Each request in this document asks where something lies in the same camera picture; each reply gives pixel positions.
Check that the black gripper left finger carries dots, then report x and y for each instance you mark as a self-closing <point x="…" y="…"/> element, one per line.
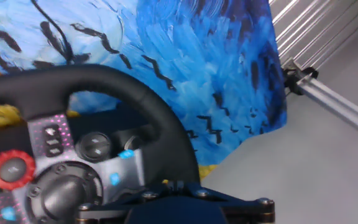
<point x="110" y="211"/>

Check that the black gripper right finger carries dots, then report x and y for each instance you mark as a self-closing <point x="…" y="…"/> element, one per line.
<point x="247" y="210"/>

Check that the black racing steering wheel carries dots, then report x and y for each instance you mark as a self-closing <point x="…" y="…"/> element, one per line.
<point x="104" y="81"/>

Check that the aluminium profile mast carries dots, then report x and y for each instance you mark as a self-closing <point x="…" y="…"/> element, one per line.
<point x="337" y="99"/>

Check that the blue yellow painting print cloth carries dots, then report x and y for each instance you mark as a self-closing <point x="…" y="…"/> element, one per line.
<point x="197" y="62"/>

